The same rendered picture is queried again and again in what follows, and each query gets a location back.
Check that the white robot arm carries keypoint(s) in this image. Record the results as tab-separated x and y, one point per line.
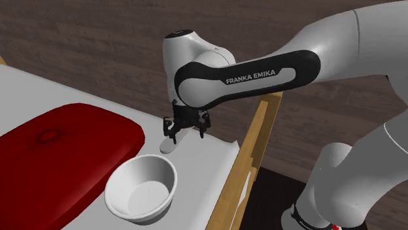
255	86

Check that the white bowl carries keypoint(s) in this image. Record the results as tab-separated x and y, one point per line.
143	194

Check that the red cushion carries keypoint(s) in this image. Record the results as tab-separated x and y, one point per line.
54	165

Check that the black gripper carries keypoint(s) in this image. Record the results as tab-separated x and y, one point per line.
187	116

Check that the wooden bed with white sheet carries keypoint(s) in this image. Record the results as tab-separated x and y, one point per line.
204	168

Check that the white flat oblong object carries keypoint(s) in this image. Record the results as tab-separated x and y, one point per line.
169	145

